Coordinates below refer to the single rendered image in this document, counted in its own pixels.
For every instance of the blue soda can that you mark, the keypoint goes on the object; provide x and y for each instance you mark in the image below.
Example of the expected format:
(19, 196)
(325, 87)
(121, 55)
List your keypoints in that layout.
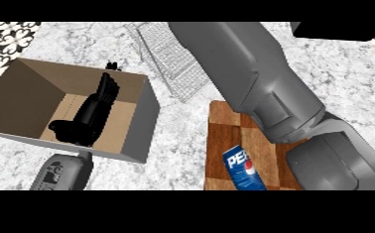
(243, 171)

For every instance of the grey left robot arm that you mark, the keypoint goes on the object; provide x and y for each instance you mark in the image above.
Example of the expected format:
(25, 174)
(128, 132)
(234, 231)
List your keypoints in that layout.
(60, 174)

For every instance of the black appliance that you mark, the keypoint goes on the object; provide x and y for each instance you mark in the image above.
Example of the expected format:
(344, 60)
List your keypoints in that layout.
(336, 30)

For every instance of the open brown grey box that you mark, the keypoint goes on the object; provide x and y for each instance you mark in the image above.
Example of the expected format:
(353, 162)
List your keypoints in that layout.
(29, 91)

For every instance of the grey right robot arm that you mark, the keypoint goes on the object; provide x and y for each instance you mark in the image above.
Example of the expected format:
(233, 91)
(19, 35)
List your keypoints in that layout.
(263, 88)

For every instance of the brown wooden cutting board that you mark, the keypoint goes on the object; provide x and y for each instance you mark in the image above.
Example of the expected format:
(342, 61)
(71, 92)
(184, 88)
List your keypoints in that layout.
(224, 128)

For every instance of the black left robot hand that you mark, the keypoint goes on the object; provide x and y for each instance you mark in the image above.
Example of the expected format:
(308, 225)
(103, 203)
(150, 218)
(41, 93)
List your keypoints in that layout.
(82, 124)

